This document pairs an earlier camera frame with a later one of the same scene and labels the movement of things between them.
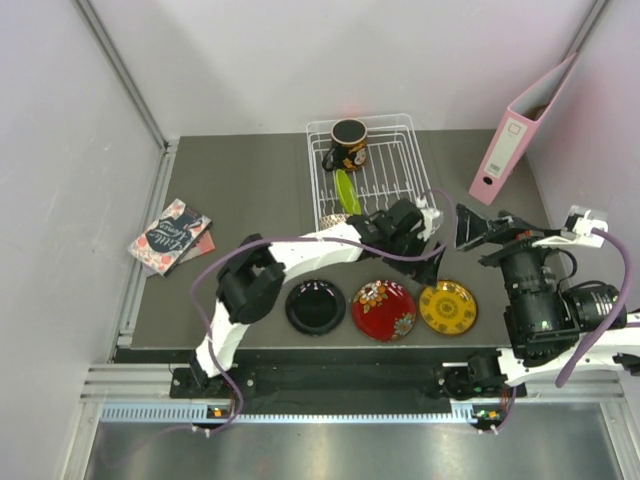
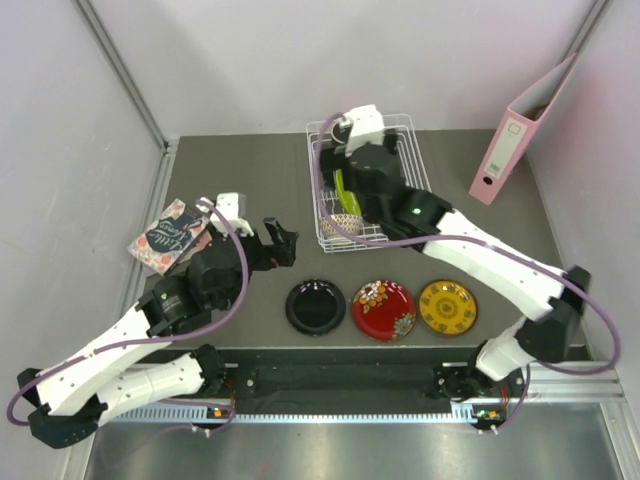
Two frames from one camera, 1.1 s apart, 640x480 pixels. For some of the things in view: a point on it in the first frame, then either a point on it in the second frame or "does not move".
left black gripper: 428,274 to 286,239
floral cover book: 164,244 does not move
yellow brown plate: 449,308 does not move
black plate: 315,307 does not move
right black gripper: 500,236 to 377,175
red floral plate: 384,311 does not move
